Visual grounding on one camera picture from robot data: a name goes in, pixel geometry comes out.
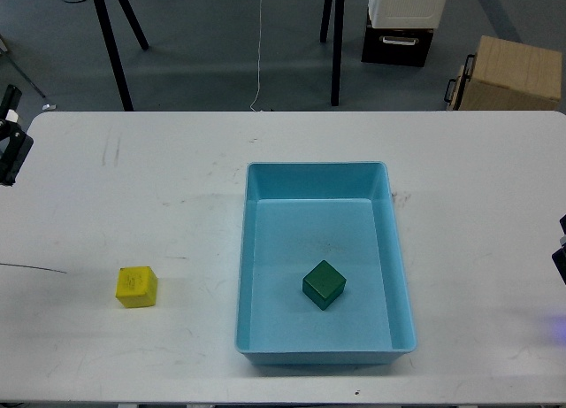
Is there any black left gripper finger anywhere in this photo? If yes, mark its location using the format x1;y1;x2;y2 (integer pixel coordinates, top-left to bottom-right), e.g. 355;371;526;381
1;84;34;187

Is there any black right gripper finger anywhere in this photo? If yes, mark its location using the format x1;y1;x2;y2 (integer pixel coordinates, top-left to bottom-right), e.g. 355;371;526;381
552;216;566;283

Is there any yellow block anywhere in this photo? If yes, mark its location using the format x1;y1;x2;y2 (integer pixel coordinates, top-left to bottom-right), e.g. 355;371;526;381
115;266;158;308

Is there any green block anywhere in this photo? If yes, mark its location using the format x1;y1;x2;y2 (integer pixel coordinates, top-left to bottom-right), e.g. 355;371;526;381
302;260;347;311

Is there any light blue plastic box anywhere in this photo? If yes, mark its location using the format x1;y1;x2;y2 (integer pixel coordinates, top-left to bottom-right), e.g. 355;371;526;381
235;162;417;365

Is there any grey metal stand leg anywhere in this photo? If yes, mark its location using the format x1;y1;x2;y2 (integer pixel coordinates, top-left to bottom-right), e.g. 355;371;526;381
1;38;46;99

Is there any black drawer cabinet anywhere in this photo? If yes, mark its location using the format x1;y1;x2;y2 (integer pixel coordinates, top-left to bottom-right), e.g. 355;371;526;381
361;19;434;67

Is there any white plastic crate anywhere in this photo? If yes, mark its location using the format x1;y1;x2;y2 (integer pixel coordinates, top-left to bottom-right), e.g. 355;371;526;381
368;0;447;29

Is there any thin black cable tie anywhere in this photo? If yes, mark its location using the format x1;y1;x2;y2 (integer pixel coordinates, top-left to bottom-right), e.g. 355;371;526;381
0;262;67;274

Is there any black left table leg frame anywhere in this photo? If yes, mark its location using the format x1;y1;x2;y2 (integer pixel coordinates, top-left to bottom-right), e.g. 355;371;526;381
88;0;150;112

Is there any wooden box with handles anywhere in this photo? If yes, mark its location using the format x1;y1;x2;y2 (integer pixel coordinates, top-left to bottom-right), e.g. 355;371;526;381
444;35;562;111

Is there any white hanging cord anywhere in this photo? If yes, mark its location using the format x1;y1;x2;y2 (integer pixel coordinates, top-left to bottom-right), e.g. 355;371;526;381
249;0;266;113

